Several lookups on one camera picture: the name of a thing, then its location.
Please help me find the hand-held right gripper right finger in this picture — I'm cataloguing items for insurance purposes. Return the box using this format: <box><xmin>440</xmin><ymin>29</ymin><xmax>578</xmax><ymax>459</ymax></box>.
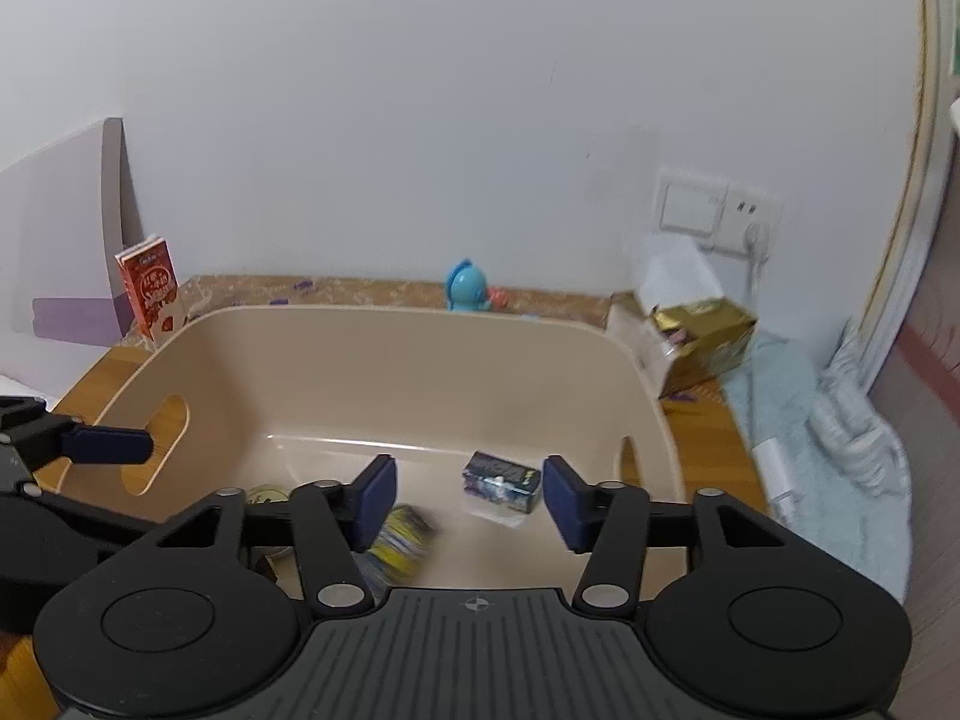
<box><xmin>543</xmin><ymin>454</ymin><xmax>790</xmax><ymax>620</ymax></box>

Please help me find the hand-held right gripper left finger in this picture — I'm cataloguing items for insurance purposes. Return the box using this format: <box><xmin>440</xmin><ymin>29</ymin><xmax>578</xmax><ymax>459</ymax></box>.
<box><xmin>150</xmin><ymin>454</ymin><xmax>398</xmax><ymax>620</ymax></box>

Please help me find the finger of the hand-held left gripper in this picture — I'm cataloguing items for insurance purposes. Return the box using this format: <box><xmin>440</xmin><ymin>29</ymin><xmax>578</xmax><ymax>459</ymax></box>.
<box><xmin>0</xmin><ymin>483</ymin><xmax>197</xmax><ymax>552</ymax></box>
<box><xmin>0</xmin><ymin>396</ymin><xmax>155</xmax><ymax>482</ymax></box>

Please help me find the yellow and blue snack packet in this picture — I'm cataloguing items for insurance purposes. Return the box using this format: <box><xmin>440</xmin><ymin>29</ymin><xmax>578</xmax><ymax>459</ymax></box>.
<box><xmin>358</xmin><ymin>504</ymin><xmax>437</xmax><ymax>587</ymax></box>

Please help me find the beige plastic storage bin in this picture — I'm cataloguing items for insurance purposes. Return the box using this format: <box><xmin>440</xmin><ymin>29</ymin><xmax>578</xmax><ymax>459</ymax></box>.
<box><xmin>56</xmin><ymin>303</ymin><xmax>695</xmax><ymax>595</ymax></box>

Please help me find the small dark printed box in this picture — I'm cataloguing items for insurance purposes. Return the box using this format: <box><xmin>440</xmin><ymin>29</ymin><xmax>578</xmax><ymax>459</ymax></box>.
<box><xmin>461</xmin><ymin>450</ymin><xmax>542</xmax><ymax>515</ymax></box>

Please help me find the round yellow tin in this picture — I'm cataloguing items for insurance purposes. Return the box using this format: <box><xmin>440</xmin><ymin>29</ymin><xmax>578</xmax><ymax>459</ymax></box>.
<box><xmin>246</xmin><ymin>484</ymin><xmax>302</xmax><ymax>587</ymax></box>

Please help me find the red and white carton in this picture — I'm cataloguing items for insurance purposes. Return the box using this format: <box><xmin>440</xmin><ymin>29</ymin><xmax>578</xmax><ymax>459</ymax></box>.
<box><xmin>115</xmin><ymin>234</ymin><xmax>185</xmax><ymax>343</ymax></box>

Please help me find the purple and white board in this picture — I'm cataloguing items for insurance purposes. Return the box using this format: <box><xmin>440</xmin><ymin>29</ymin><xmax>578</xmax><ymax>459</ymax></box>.
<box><xmin>0</xmin><ymin>118</ymin><xmax>145</xmax><ymax>352</ymax></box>

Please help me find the gold foil box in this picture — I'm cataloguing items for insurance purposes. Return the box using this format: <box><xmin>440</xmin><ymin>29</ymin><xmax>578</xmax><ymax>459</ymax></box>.
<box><xmin>649</xmin><ymin>298</ymin><xmax>759</xmax><ymax>400</ymax></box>

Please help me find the light blue towel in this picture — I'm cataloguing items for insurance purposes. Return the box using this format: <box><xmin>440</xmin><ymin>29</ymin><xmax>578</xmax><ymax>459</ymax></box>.
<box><xmin>718</xmin><ymin>328</ymin><xmax>914</xmax><ymax>605</ymax></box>

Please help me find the blue toy figure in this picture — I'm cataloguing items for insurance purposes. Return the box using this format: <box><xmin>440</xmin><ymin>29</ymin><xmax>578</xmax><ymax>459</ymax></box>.
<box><xmin>447</xmin><ymin>258</ymin><xmax>512</xmax><ymax>314</ymax></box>

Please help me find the white plastic bag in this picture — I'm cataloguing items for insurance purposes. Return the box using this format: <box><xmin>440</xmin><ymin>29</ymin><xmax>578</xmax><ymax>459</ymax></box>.
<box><xmin>604</xmin><ymin>234</ymin><xmax>727</xmax><ymax>391</ymax></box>

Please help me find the white ribbed cloth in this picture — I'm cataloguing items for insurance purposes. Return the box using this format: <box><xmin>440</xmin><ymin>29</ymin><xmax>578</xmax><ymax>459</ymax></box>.
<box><xmin>814</xmin><ymin>319</ymin><xmax>910</xmax><ymax>497</ymax></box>

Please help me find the white plug with cable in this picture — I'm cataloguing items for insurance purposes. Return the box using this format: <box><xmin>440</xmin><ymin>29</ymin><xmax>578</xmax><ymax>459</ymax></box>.
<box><xmin>742</xmin><ymin>220</ymin><xmax>772</xmax><ymax>316</ymax></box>

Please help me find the white wall switch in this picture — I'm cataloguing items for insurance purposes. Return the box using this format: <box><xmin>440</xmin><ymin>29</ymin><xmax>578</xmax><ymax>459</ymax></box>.
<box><xmin>655</xmin><ymin>167</ymin><xmax>730</xmax><ymax>235</ymax></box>

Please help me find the white wall socket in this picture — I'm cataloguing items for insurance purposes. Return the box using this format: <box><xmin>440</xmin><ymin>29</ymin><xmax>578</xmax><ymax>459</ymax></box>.
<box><xmin>721</xmin><ymin>181</ymin><xmax>785</xmax><ymax>256</ymax></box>

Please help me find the white gold-trimmed door frame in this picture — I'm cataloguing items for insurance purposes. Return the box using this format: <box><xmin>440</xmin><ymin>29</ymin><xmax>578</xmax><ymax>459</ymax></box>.
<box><xmin>855</xmin><ymin>0</ymin><xmax>960</xmax><ymax>398</ymax></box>

